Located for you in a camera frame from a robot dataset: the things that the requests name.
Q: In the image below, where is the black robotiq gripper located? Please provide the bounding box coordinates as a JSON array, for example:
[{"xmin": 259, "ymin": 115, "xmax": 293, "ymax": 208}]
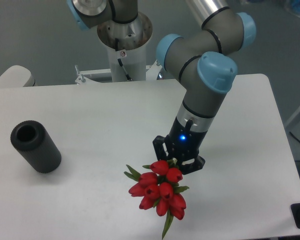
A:
[{"xmin": 152, "ymin": 117, "xmax": 207, "ymax": 175}]

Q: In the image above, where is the red tulip bouquet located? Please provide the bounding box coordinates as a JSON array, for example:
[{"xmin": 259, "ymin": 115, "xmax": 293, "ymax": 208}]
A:
[{"xmin": 124, "ymin": 158, "xmax": 189, "ymax": 239}]

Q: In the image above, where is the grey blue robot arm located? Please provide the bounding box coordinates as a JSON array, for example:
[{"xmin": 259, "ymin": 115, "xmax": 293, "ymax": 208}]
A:
[{"xmin": 67, "ymin": 0, "xmax": 256, "ymax": 174}]

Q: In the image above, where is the black ribbed cylindrical vase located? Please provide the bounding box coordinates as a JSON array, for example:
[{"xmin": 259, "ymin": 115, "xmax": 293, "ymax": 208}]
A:
[{"xmin": 10, "ymin": 120, "xmax": 62, "ymax": 174}]

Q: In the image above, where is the white chair armrest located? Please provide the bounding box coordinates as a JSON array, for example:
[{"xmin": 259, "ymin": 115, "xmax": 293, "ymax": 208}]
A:
[{"xmin": 0, "ymin": 65, "xmax": 37, "ymax": 89}]

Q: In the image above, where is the white pedestal base frame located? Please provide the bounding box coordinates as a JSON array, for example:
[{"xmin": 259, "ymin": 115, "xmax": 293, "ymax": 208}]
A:
[{"xmin": 74, "ymin": 60, "xmax": 169, "ymax": 85}]

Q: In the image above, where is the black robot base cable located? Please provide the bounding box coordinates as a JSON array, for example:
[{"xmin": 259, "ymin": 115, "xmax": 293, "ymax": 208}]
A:
[{"xmin": 114, "ymin": 37, "xmax": 133, "ymax": 82}]

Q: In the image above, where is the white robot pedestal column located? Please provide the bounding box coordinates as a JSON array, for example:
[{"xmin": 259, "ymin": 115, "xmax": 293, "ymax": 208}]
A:
[{"xmin": 97, "ymin": 12, "xmax": 153, "ymax": 82}]

